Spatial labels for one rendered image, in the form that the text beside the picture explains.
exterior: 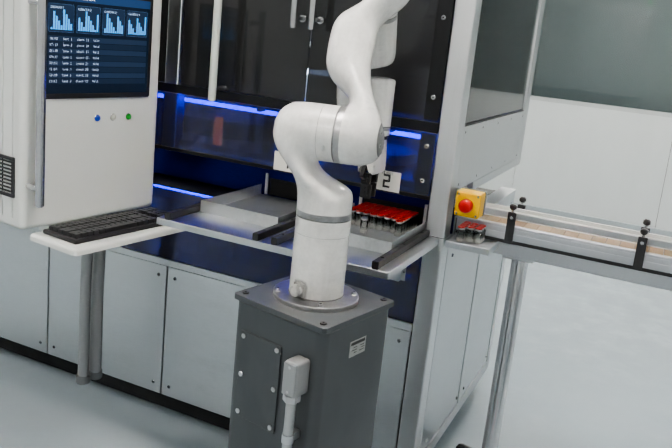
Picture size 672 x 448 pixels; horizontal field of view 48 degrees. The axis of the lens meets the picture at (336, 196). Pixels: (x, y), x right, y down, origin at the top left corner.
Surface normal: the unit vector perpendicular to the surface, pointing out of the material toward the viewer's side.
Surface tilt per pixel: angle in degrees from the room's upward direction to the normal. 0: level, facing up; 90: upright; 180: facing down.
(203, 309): 90
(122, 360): 90
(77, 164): 90
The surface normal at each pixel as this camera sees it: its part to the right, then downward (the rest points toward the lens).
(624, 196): -0.43, 0.15
